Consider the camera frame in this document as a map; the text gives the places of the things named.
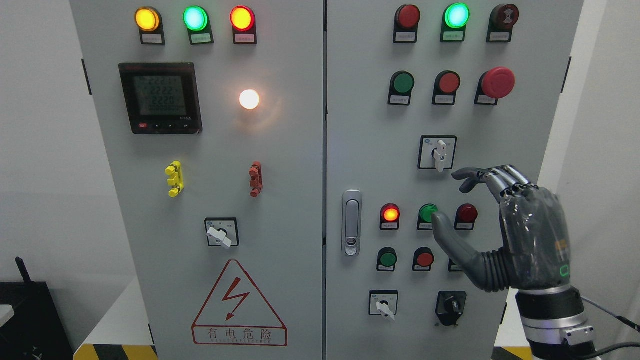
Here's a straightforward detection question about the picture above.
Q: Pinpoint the gray robotic hand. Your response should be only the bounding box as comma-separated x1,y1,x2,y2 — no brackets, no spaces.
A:
432,164,570,292

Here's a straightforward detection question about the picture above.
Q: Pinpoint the gray rotary switch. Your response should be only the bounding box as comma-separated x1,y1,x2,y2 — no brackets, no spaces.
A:
417,135,458,173
368,290,399,321

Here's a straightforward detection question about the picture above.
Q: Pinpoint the red push button lower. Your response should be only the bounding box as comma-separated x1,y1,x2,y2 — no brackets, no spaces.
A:
412,247,435,272

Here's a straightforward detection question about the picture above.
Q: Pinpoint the green indicator middle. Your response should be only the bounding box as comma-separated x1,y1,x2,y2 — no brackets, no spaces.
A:
416,203,439,231

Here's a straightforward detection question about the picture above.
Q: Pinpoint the green push button lower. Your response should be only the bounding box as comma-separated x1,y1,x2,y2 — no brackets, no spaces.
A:
375,247,398,272

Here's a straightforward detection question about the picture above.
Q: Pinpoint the lit red indicator middle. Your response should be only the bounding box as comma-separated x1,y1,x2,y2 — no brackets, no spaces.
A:
379,203,401,231

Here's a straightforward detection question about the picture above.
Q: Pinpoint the red emergency stop button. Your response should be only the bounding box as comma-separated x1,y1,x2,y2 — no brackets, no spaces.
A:
474,66,515,106

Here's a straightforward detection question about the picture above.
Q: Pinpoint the red push button upper row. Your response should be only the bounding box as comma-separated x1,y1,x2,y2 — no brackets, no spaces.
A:
432,70,461,106

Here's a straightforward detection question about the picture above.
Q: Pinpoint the right cabinet door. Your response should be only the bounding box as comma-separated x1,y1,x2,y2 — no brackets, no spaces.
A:
326,0,583,360

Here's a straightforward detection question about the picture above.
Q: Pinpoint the cabinet door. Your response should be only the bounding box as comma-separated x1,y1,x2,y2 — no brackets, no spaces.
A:
70,0,325,360
326,0,583,360

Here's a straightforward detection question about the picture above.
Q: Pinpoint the green push button upper row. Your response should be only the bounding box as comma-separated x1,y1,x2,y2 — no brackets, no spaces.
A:
387,70,415,106

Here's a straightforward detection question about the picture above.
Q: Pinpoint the dark red buzzer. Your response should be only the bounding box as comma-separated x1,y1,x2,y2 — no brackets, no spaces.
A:
486,3,520,43

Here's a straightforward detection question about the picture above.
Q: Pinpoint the green indicator light top right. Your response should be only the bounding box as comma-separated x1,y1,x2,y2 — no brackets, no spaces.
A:
439,2,470,43

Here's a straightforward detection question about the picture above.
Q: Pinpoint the green indicator light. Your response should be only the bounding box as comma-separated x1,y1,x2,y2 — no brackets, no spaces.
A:
182,6,214,45
439,2,470,43

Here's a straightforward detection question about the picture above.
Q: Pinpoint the dark red indicator top right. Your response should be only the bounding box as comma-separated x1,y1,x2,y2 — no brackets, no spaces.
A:
393,4,421,44

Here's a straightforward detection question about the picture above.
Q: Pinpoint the red electrical hazard warning sticker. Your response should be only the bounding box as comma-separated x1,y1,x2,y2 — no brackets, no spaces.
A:
191,259,288,347

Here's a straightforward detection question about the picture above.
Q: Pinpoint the white glowing indicator lamp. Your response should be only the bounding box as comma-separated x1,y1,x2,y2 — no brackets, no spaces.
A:
238,89,261,111

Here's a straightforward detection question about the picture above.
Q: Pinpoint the left cabinet door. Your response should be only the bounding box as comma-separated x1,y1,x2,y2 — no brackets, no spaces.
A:
70,0,325,360

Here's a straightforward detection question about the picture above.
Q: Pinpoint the red indicator light top left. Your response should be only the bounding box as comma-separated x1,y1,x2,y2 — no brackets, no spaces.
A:
230,6,258,44

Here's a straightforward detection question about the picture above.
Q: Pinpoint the black digital power meter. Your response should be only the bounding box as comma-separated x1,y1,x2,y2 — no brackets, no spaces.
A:
118,62,202,135

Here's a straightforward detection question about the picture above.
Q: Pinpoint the green indicator light top left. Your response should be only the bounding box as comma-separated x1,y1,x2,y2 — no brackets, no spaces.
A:
182,6,214,45

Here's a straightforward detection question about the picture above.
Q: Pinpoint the yellow indicator light top left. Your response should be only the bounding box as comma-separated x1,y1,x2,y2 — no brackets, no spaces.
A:
134,6,165,46

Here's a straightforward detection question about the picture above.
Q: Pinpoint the black box with antenna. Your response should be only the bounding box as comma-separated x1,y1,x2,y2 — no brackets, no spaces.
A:
0,257,74,360

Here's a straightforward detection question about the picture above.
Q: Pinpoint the black rotary selector switch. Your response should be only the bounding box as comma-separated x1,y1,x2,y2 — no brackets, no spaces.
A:
435,291,467,327

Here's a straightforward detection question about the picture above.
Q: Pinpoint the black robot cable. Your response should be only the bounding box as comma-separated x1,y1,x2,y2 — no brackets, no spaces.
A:
580,295,640,360

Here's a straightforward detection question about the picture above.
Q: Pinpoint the gray rotary switch bottom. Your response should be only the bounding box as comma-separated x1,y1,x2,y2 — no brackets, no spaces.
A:
368,290,399,321

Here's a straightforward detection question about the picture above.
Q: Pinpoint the silver door latch handle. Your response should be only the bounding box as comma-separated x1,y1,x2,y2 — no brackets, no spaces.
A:
342,189,362,256

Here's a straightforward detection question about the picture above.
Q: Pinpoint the gray rotary switch left door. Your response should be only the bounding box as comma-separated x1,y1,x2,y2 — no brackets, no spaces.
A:
204,217,240,249

